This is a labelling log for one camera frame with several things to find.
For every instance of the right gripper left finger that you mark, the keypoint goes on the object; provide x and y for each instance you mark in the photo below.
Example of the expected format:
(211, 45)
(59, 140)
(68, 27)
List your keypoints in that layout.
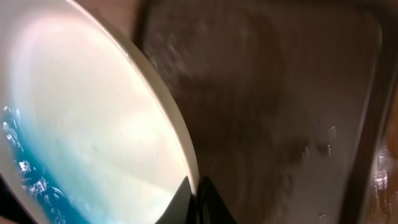
(182, 208)

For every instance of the brown plastic serving tray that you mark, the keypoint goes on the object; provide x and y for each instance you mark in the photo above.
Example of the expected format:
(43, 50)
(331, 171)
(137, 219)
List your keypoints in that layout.
(285, 101)

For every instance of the white plate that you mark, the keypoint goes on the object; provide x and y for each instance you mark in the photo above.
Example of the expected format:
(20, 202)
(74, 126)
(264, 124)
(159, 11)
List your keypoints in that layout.
(89, 131)

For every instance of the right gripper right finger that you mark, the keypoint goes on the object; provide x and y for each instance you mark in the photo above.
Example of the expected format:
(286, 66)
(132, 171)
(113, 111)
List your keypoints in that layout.
(214, 205)

